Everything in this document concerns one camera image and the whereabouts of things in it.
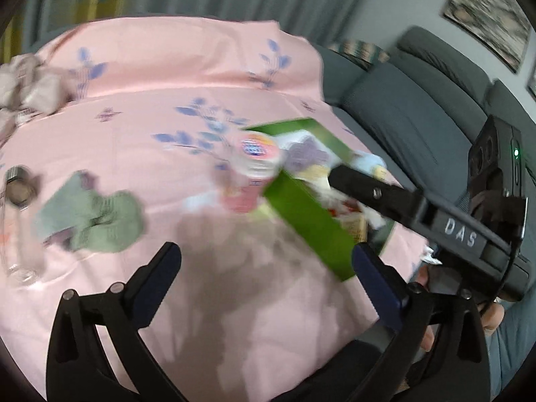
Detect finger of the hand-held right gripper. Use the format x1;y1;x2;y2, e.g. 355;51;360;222
328;165;428;229

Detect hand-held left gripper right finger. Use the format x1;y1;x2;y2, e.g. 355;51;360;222
352;243;490;402

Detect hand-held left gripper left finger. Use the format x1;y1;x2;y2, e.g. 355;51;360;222
45;242;187;402

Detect light blue plush toy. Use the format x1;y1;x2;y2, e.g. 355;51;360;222
352;153;388;177

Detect small yellow box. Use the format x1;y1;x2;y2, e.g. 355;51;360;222
341;213;369;244

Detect yellow plush toy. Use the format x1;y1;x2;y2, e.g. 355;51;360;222
293;161;392;195

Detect green cardboard box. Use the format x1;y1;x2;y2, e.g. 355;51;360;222
243;117;396;283

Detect purple cloth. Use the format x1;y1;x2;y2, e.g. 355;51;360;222
285;138;331;172

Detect green cloth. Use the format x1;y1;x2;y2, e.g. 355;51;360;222
33;170;145;254

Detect person's right hand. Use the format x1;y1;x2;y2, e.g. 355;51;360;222
421;301;505;350

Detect grey sofa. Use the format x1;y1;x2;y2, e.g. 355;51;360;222
314;25;536;294

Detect pink yogurt drink bottle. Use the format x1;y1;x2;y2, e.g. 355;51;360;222
220;131;286;215

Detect clear glass bottle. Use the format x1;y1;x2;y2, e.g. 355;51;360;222
0;165;47;287

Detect striped cushion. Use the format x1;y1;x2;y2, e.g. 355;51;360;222
329;39;390;72

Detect pink floral tablecloth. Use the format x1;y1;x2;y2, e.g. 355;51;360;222
0;17;432;402

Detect beige crumpled cloth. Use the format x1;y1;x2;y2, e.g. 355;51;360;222
0;54;72;135

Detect large framed wall picture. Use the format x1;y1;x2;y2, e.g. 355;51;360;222
443;0;532;74

